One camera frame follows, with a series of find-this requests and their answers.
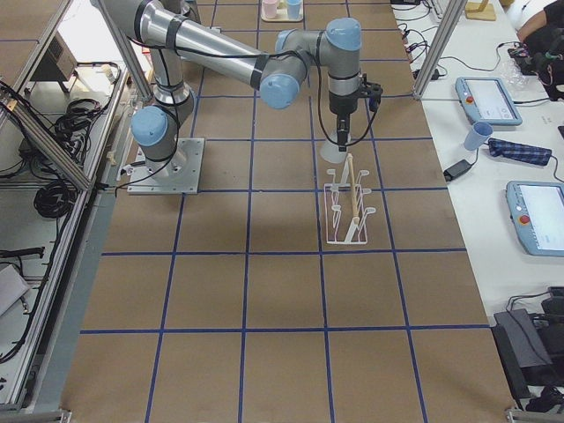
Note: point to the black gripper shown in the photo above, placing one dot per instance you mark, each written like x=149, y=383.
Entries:
x=341, y=105

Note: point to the grey cup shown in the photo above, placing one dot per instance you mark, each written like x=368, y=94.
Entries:
x=330, y=150

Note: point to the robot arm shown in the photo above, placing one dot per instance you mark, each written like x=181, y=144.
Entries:
x=277, y=76
x=186, y=8

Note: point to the light blue cup far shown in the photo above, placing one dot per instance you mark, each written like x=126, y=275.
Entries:
x=293, y=9

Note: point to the pink cup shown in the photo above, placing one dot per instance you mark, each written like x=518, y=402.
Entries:
x=269, y=9

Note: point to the blue cup on desk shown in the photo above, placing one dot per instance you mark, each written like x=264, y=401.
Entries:
x=478, y=134

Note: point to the black power adapter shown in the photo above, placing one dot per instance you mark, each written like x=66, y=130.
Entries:
x=456, y=170

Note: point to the beige serving tray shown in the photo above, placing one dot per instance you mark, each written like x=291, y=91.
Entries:
x=282, y=14

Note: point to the far teach pendant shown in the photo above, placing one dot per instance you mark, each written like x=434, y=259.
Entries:
x=487, y=100

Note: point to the teach pendant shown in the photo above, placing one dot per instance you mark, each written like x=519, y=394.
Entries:
x=487, y=100
x=536, y=210

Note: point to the blue plaid folded umbrella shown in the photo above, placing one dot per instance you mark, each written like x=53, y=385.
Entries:
x=530, y=154

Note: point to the person at desk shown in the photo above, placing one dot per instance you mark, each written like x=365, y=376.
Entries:
x=542, y=36

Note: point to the near teach pendant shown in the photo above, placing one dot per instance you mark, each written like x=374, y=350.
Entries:
x=536, y=210

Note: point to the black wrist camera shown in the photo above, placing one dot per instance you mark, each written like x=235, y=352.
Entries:
x=371, y=91

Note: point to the white wire cup rack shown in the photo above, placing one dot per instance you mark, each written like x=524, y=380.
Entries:
x=345, y=213

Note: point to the aluminium frame post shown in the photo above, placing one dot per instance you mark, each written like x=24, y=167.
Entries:
x=438, y=44

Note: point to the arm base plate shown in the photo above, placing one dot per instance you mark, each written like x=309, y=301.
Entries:
x=180, y=175

